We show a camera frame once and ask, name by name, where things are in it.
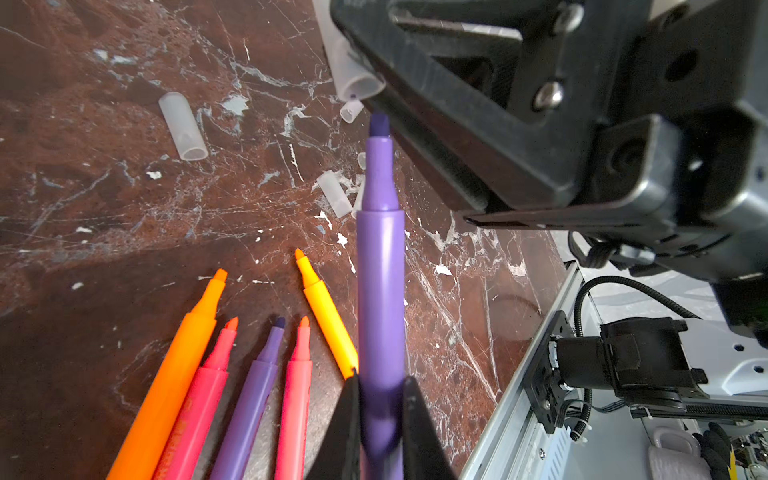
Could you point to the pink highlighter pen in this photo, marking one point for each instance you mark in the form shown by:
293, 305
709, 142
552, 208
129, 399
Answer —
187, 438
290, 457

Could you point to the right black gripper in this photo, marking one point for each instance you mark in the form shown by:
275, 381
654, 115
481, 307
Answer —
588, 116

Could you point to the aluminium front rail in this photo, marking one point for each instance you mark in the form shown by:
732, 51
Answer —
514, 445

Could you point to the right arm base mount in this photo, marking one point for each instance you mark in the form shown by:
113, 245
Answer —
641, 360

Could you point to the clear pen cap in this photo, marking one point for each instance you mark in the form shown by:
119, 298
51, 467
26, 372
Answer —
183, 127
334, 194
353, 77

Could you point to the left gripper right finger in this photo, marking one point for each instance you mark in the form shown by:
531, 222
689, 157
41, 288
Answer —
423, 455

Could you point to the purple highlighter pen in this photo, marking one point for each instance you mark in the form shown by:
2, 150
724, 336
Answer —
237, 444
381, 322

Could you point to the yellow orange highlighter pen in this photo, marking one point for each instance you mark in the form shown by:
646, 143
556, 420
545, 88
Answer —
328, 318

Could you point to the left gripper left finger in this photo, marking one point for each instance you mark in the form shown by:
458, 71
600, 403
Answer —
339, 455

